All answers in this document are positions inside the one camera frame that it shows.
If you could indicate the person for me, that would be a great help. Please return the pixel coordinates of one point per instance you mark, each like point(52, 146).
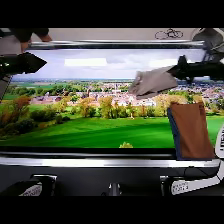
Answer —
point(28, 33)

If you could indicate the light grey garment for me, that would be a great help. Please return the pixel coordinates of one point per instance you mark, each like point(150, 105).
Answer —
point(151, 81)

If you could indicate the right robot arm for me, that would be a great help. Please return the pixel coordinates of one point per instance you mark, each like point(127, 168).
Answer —
point(208, 70)

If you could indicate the brown garment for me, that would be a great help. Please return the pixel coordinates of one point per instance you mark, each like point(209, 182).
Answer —
point(193, 130)

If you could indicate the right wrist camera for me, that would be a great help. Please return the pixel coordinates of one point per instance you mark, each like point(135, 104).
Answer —
point(182, 61)

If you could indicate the blue garment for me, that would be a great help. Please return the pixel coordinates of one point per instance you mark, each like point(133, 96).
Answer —
point(173, 135)

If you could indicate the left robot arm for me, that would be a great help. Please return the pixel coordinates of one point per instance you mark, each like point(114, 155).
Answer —
point(20, 63)

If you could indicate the silver frame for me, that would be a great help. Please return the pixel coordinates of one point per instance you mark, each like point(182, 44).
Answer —
point(100, 162)

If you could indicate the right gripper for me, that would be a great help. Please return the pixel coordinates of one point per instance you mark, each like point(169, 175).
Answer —
point(181, 73)

